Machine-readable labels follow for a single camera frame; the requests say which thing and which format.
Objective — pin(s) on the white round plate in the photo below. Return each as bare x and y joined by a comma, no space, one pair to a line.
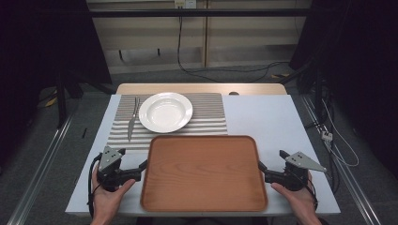
165,112

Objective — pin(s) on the person's right hand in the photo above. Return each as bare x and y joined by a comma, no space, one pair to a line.
297,200

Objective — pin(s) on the small dark round object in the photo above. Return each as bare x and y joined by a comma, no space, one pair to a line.
233,93

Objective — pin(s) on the yellow floor tape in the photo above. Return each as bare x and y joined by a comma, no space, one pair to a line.
281,76
51,102

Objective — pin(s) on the metal floor rail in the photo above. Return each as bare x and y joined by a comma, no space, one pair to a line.
37,175
353,187

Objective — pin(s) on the black metal stand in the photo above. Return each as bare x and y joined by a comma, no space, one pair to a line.
61,100

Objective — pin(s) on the black curtain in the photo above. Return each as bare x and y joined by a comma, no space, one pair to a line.
359,62
37,47

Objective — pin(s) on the white wall outlet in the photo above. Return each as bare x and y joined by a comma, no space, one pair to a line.
185,3

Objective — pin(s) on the black horizontal bar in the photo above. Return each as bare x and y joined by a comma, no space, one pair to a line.
200,12

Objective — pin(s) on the person's left hand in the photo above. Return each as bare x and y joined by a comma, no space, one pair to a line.
108,201

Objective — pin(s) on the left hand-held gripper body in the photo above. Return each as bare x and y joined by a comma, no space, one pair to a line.
109,175

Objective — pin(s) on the white power strip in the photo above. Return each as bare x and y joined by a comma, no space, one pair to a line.
326,135

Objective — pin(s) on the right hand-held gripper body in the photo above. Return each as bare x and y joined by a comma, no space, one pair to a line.
292,176

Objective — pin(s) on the brown wooden tray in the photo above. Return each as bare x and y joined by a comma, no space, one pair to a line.
203,175

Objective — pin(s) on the silver table knife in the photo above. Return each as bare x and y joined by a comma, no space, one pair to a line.
132,123

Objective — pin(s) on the grey striped placemat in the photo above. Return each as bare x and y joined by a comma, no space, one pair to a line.
203,115

